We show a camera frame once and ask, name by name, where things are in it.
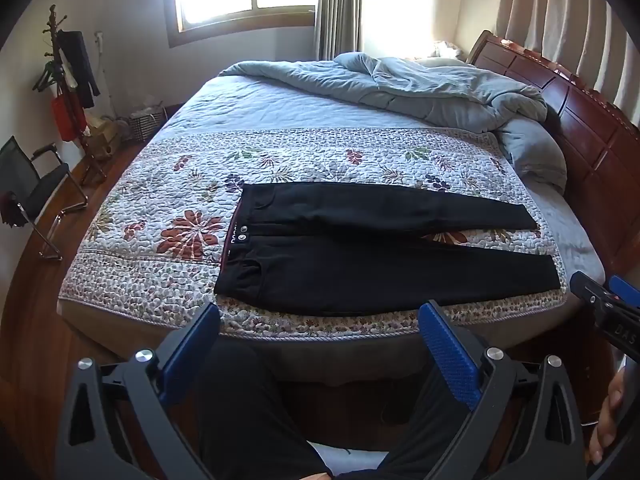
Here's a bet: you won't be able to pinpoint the black pants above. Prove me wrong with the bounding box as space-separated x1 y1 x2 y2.
213 182 562 317

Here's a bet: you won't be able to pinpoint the person's leg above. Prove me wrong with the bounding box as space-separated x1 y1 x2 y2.
380 365 471 480
197 340 333 480

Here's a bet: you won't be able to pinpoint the black hanging garment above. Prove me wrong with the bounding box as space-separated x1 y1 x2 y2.
56 30 101 108

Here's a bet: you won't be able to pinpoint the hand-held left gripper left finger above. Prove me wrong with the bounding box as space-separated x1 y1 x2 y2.
55 302 221 480

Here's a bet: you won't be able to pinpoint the floral quilted bedspread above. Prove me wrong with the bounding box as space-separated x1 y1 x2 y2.
59 74 603 338

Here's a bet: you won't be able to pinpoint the wire basket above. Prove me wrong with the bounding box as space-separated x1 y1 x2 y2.
129 105 166 142

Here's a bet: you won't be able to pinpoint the beige curtain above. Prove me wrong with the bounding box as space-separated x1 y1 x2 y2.
492 0 640 111

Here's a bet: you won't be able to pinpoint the person's right leg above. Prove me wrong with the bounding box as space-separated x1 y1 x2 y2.
380 365 471 480

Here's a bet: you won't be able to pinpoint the grey curtain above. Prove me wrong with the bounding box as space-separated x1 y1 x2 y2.
314 0 368 61

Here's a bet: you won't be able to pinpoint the person's left leg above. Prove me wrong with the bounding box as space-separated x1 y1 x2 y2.
197 340 333 480

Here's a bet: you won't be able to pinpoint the white pillow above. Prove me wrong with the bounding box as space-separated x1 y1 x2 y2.
432 40 466 61

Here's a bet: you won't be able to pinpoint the person's right hand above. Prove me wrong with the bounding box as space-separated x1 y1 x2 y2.
589 372 626 466

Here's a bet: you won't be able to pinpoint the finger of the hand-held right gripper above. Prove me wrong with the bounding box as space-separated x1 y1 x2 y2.
570 270 611 312
609 275 640 307

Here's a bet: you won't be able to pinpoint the wooden coat rack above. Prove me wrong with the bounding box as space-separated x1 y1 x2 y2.
32 5 108 186

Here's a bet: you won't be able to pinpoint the wooden headboard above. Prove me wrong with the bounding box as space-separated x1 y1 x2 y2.
466 30 640 271

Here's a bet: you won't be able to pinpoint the black office chair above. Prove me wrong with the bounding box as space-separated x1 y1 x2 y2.
0 136 88 261

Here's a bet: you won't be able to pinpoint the red bag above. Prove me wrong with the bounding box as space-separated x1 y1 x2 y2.
51 91 87 142

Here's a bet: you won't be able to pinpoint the blue-grey duvet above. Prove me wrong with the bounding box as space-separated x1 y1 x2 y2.
218 51 568 196

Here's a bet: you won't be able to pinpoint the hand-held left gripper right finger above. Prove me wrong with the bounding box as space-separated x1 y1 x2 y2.
417 300 588 480

